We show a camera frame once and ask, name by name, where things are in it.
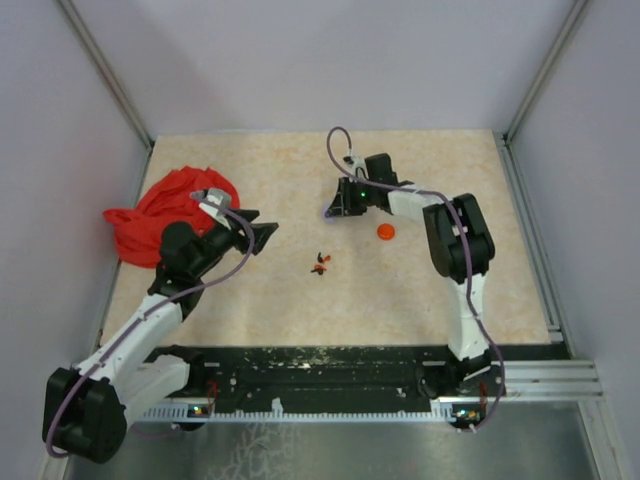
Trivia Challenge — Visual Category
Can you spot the left aluminium frame post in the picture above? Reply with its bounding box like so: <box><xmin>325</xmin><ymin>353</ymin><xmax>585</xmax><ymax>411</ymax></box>
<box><xmin>54</xmin><ymin>0</ymin><xmax>155</xmax><ymax>152</ymax></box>

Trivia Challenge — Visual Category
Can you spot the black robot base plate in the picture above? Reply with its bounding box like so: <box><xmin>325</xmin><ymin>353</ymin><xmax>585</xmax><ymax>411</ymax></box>
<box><xmin>168</xmin><ymin>346</ymin><xmax>504</xmax><ymax>414</ymax></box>

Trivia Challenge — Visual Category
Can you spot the lilac earbud charging case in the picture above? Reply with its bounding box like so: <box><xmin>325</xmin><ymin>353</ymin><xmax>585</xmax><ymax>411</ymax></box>
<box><xmin>324</xmin><ymin>208</ymin><xmax>336</xmax><ymax>221</ymax></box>

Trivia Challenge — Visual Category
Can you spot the right aluminium frame post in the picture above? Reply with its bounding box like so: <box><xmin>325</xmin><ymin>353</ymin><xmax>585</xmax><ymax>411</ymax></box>
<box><xmin>502</xmin><ymin>0</ymin><xmax>592</xmax><ymax>146</ymax></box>

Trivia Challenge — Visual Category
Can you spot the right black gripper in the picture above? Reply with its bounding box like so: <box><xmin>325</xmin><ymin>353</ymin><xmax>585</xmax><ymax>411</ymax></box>
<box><xmin>326</xmin><ymin>177</ymin><xmax>378</xmax><ymax>219</ymax></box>

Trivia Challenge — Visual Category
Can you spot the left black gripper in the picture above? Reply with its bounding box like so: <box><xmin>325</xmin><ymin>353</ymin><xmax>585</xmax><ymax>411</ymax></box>
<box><xmin>189</xmin><ymin>207</ymin><xmax>278</xmax><ymax>277</ymax></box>

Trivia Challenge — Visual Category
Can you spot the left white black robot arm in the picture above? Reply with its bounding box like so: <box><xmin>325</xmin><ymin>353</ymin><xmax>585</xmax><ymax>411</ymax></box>
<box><xmin>42</xmin><ymin>207</ymin><xmax>279</xmax><ymax>464</ymax></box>

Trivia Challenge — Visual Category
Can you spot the black orange earbud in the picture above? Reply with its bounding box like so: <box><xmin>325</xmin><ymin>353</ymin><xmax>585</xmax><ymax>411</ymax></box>
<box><xmin>311</xmin><ymin>265</ymin><xmax>326</xmax><ymax>276</ymax></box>
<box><xmin>316</xmin><ymin>253</ymin><xmax>331</xmax><ymax>265</ymax></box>

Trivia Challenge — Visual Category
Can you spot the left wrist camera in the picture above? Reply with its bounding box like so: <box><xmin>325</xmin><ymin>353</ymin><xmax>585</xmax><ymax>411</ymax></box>
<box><xmin>190</xmin><ymin>188</ymin><xmax>232</xmax><ymax>220</ymax></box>

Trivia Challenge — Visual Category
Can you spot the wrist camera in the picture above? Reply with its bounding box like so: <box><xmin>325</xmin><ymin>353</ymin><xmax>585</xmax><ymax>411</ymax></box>
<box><xmin>190</xmin><ymin>188</ymin><xmax>232</xmax><ymax>220</ymax></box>
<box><xmin>343</xmin><ymin>155</ymin><xmax>368</xmax><ymax>179</ymax></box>

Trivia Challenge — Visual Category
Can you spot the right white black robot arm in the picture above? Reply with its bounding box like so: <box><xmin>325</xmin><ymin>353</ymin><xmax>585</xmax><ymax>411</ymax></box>
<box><xmin>325</xmin><ymin>152</ymin><xmax>496</xmax><ymax>396</ymax></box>

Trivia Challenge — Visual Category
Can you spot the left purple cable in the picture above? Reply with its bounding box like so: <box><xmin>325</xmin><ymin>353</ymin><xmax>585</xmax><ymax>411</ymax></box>
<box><xmin>42</xmin><ymin>189</ymin><xmax>257</xmax><ymax>459</ymax></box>

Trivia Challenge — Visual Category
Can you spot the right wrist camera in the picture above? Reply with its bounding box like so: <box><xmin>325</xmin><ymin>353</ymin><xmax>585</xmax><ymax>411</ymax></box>
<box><xmin>343</xmin><ymin>155</ymin><xmax>368</xmax><ymax>179</ymax></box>

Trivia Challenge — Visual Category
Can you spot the orange round case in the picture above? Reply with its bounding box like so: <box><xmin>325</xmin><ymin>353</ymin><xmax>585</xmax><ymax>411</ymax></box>
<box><xmin>376</xmin><ymin>223</ymin><xmax>396</xmax><ymax>241</ymax></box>

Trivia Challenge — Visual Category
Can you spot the red crumpled cloth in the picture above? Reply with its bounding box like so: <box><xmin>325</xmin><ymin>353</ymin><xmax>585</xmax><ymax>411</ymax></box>
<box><xmin>103</xmin><ymin>166</ymin><xmax>240</xmax><ymax>269</ymax></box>

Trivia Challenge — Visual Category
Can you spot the aluminium rail right side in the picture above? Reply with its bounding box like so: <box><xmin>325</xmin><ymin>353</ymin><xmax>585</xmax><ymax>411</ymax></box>
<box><xmin>494</xmin><ymin>133</ymin><xmax>603</xmax><ymax>402</ymax></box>

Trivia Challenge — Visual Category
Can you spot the white slotted cable duct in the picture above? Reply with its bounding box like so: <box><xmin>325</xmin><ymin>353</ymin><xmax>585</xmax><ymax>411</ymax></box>
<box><xmin>134</xmin><ymin>399</ymin><xmax>484</xmax><ymax>425</ymax></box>

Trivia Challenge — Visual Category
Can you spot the aluminium frame post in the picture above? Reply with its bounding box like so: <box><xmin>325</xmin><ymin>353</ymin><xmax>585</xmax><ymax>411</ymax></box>
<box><xmin>54</xmin><ymin>0</ymin><xmax>155</xmax><ymax>152</ymax></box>
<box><xmin>502</xmin><ymin>0</ymin><xmax>592</xmax><ymax>146</ymax></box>

